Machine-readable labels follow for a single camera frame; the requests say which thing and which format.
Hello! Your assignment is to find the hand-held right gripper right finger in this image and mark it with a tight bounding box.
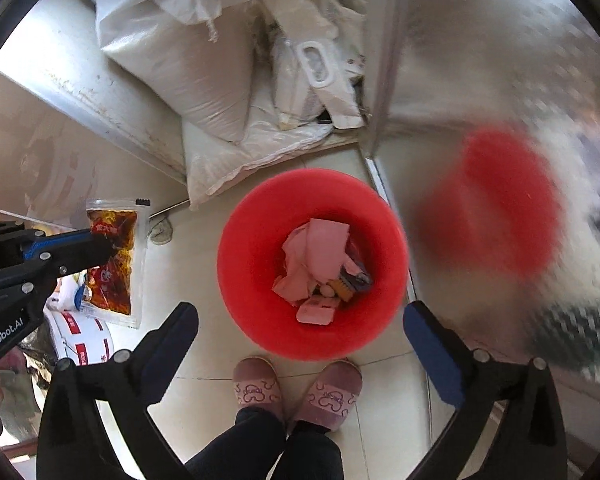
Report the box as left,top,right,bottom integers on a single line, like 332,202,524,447
403,301,568,480

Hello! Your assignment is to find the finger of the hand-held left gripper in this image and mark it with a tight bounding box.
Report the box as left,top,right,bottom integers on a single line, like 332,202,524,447
0,220,46,263
0,229,126,306

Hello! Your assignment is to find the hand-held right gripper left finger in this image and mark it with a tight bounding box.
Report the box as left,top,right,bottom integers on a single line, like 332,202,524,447
37,302,199,480

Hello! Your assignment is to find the red sauce packet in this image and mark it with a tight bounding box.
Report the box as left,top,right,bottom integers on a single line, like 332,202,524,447
80,196,152,330

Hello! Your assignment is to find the red trash bin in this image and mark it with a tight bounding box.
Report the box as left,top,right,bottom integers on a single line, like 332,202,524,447
216,169,410,361

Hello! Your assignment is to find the green white medicine box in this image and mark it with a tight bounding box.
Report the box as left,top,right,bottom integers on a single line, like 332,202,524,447
296,296,338,326

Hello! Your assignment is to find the white cloth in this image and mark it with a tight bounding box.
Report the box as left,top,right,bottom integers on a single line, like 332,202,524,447
307,217,351,281

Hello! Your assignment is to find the white red label bag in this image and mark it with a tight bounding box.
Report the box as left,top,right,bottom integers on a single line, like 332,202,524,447
45,305,113,366

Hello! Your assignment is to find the person's left pink slipper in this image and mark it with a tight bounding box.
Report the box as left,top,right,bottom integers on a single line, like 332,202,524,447
232,357,286,423

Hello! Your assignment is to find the person's pink slipper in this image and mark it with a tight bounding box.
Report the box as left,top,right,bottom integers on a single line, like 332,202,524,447
286,360,363,433
232,357,286,423

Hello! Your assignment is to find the person's right pink slipper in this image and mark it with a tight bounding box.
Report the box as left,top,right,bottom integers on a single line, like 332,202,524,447
286,360,363,433

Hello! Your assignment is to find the person's left leg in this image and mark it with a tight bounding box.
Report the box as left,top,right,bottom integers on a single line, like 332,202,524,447
185,406,287,480

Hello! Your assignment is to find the person's leg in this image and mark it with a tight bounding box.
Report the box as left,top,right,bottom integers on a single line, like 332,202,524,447
185,406,287,480
286,427,345,480

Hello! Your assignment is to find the metal cabinet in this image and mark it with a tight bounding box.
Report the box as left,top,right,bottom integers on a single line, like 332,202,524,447
0,0,188,231

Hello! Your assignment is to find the person's right leg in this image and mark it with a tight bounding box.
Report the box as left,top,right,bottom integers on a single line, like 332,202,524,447
286,427,345,480

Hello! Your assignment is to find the white woven sack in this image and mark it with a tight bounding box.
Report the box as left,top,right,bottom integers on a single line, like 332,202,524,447
75,0,261,143
182,120,336,211

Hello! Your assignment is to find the steel cabinet door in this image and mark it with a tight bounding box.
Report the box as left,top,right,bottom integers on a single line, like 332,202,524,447
360,0,600,411

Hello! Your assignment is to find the crumpled white plastic bag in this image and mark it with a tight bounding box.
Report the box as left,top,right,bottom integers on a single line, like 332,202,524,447
257,0,366,41

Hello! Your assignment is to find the white handle plastic bag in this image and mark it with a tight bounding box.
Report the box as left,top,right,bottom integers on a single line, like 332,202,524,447
275,35,366,128

